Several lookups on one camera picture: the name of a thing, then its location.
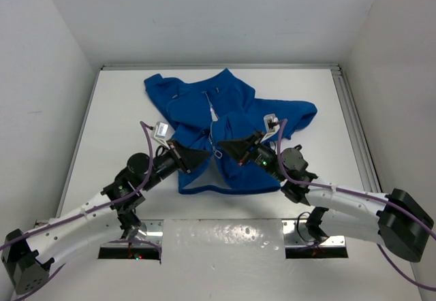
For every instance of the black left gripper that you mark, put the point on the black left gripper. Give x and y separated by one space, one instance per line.
185 158

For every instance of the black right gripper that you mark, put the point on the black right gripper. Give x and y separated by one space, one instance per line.
240 149

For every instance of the blue zip-up jacket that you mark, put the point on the blue zip-up jacket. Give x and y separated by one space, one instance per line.
222 108

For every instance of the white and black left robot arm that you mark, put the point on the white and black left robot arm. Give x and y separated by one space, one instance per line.
30 258

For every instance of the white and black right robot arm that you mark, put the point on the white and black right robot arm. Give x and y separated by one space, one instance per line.
395 220

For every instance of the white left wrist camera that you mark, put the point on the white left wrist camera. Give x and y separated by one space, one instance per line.
159 133

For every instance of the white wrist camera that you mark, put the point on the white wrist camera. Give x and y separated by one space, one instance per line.
159 133
272 125

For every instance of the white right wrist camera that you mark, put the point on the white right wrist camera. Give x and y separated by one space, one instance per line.
272 125

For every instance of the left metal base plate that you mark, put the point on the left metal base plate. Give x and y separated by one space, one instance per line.
148 234

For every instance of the metal base plate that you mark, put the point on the metal base plate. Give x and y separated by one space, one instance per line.
296 235
148 234

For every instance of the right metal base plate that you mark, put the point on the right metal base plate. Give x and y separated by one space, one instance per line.
296 235

